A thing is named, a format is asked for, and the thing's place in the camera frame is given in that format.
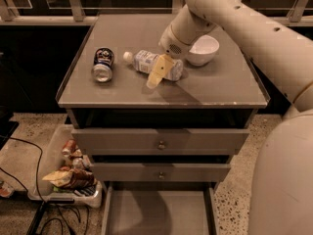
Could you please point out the brown snack bag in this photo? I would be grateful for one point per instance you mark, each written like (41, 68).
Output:
(71, 179)

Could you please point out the clear blue-label plastic bottle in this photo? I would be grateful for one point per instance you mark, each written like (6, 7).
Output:
(144, 61)

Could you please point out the grey drawer cabinet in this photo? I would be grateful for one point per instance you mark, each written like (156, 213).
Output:
(223, 94)

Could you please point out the bottom grey open drawer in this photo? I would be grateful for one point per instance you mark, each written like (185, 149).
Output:
(165, 208)

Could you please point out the crumpled white wrapper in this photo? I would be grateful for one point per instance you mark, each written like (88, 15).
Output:
(80, 161)

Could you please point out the orange soda can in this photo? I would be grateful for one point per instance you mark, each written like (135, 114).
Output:
(69, 147)

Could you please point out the metal window railing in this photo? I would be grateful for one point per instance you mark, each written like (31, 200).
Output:
(289, 12)

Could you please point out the middle grey drawer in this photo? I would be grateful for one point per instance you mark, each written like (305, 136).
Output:
(149, 172)

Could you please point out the brass middle drawer knob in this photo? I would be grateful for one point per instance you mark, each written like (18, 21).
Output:
(161, 175)

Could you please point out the clear plastic bin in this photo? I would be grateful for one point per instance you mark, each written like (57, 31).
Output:
(52, 159)

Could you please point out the top grey drawer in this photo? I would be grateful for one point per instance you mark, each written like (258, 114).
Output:
(143, 142)

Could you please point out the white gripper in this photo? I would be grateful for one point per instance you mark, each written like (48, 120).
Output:
(170, 43)

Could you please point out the white ceramic bowl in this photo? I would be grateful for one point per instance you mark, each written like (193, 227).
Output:
(203, 51)

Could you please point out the blue soda can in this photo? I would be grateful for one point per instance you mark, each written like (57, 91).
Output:
(102, 67)

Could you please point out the brass drawer knob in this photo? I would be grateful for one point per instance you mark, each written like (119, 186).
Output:
(161, 145)
(161, 175)

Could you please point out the brass top drawer knob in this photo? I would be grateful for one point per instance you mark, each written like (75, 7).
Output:
(161, 145)

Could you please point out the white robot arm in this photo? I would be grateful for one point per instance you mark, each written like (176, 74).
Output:
(282, 186)

